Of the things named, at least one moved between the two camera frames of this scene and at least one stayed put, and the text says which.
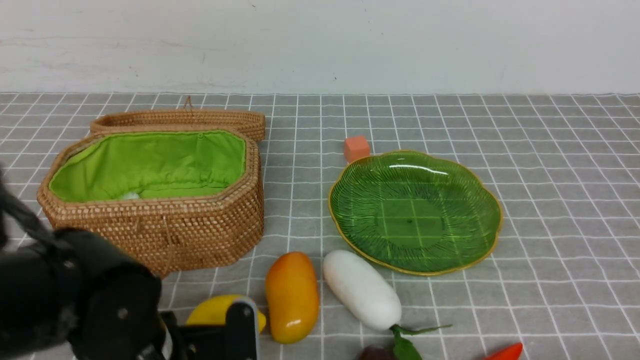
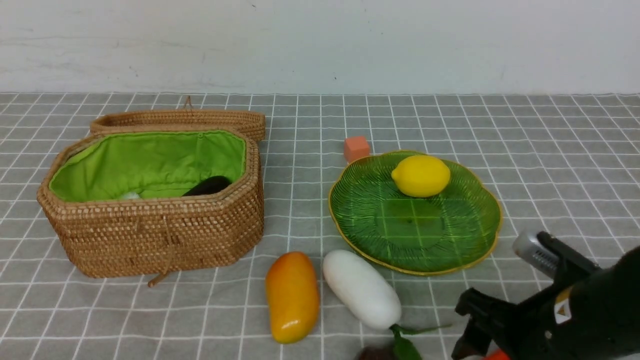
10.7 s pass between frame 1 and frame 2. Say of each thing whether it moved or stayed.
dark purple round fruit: stayed
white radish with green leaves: stayed
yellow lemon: moved
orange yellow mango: stayed
